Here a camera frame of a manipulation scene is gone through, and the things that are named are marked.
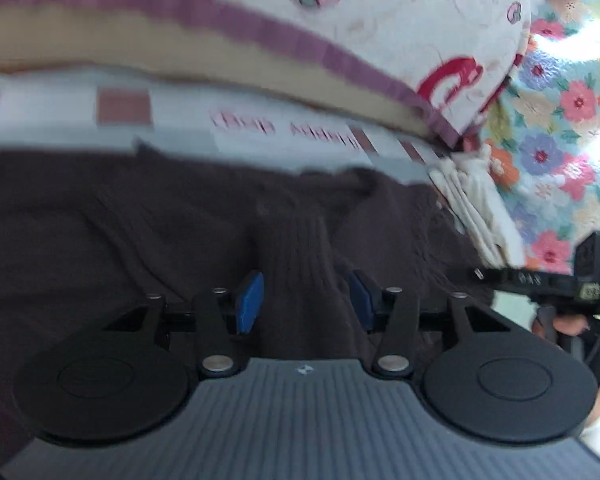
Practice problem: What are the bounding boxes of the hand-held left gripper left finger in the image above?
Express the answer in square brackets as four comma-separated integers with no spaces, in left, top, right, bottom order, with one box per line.
[102,270,265,380]

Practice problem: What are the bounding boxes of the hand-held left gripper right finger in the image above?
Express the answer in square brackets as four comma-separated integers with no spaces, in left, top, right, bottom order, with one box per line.
[347,269,512,381]

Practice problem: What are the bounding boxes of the dark brown knit sweater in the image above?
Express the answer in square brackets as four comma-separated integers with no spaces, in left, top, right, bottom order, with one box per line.
[0,142,511,466]

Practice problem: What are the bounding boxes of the person's right hand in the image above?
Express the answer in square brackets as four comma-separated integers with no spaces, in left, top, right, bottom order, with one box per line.
[532,305,600,391]

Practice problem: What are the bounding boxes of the cream folded cloth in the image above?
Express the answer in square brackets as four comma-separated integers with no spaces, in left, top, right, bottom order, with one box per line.
[427,145,528,268]

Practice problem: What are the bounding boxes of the floral blanket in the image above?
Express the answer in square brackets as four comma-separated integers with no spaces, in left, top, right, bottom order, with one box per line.
[460,0,600,321]

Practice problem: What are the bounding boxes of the checked bed sheet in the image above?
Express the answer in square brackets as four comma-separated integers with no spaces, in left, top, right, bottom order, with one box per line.
[0,70,451,186]

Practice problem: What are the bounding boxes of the beige blanket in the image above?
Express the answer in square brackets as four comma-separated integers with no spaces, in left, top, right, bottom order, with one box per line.
[0,2,435,138]

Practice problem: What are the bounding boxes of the white bear print quilt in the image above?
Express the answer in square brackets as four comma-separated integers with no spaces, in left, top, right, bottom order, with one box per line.
[0,0,533,146]

